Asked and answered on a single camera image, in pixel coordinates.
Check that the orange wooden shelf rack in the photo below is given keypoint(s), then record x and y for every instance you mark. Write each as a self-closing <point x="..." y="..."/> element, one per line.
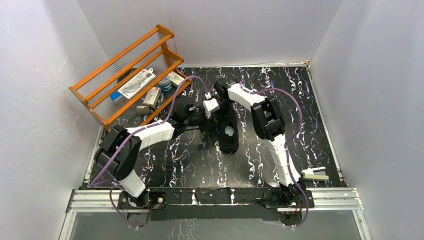
<point x="150" y="52"/>

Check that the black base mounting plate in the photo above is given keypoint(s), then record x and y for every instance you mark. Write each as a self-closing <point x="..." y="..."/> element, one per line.
<point x="268" y="203"/>

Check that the beige plastic clip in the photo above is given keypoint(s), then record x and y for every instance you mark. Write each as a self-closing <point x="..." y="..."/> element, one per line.
<point x="315" y="174"/>

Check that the white ruler set package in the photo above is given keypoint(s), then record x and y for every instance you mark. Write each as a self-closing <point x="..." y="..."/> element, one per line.
<point x="137" y="83"/>

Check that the beige rectangular box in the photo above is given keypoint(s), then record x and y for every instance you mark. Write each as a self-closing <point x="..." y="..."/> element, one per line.
<point x="152" y="97"/>

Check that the small grey block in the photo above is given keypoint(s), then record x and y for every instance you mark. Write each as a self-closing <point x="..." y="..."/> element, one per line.
<point x="142" y="110"/>

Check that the black mesh shoe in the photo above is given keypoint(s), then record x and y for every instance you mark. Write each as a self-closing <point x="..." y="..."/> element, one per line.
<point x="228" y="140"/>

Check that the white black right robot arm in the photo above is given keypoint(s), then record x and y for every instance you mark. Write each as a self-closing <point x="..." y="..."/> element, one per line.
<point x="269" y="125"/>

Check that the aluminium frame rail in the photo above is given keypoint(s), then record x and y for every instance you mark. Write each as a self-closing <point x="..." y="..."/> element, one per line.
<point x="325" y="199"/>

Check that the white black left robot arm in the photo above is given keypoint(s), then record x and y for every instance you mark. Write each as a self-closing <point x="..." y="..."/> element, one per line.
<point x="119" y="151"/>

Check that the blue eraser block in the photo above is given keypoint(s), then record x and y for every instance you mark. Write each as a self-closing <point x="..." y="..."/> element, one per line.
<point x="116" y="97"/>

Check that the small green white box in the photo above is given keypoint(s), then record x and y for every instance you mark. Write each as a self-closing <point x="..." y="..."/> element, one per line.
<point x="175" y="78"/>

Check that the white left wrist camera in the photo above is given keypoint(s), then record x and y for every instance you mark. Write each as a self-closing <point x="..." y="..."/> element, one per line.
<point x="210" y="105"/>

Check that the blue tape roll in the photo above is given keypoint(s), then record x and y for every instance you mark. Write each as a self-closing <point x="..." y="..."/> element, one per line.
<point x="165" y="84"/>

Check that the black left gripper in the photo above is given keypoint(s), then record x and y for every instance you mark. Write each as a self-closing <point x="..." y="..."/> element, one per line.
<point x="201" y="122"/>

